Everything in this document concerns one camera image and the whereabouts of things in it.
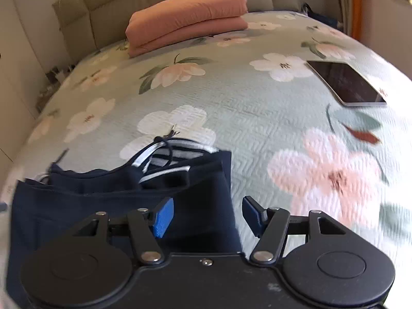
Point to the cream wardrobe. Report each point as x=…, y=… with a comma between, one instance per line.
x=19, y=54

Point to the dark bag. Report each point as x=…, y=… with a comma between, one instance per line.
x=318, y=15

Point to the orange and beige curtain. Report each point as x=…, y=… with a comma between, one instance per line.
x=355, y=3

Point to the bed with floral quilt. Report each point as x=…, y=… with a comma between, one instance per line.
x=257, y=119

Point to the navy striped hooded jacket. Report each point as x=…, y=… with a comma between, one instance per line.
x=80, y=199

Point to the grey tablet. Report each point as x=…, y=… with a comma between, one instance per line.
x=347, y=82

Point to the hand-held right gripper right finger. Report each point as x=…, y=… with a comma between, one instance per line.
x=252, y=214

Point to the folded pink blanket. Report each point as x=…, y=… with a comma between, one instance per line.
x=186, y=16

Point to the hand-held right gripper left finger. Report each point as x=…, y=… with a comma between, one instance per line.
x=162, y=216

